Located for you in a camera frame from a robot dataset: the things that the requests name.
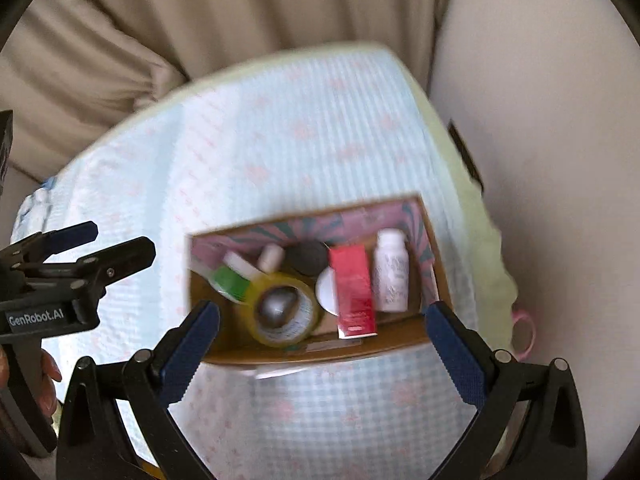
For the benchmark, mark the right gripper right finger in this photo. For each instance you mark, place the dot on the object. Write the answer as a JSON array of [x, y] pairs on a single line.
[[551, 442]]

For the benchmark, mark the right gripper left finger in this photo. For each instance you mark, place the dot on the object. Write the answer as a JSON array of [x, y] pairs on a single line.
[[93, 442]]

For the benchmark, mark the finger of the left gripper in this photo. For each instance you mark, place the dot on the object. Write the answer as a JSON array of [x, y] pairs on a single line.
[[36, 248], [100, 264]]

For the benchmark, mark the yellow tape roll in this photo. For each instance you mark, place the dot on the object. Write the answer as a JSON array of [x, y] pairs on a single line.
[[279, 310]]

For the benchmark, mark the black round container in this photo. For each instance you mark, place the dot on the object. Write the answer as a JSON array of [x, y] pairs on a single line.
[[308, 258]]

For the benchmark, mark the white round jar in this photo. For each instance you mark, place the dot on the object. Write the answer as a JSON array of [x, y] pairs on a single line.
[[326, 291]]

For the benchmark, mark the white pill bottle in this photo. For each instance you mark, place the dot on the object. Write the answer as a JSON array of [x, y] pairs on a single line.
[[391, 272]]

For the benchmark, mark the red rectangular box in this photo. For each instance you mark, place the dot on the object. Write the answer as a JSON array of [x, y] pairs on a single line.
[[355, 309]]

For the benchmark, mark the pink patterned cardboard box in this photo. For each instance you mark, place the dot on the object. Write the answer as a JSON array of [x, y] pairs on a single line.
[[356, 224]]

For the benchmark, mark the person's left hand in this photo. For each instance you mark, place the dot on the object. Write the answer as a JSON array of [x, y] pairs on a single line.
[[50, 375]]

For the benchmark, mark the green mattress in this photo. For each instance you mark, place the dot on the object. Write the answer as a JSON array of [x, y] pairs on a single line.
[[325, 127]]

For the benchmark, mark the beige curtain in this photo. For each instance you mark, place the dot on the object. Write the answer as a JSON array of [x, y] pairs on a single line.
[[73, 69]]

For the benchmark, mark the pink ring object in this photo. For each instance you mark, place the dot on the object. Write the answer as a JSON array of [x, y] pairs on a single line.
[[524, 334]]

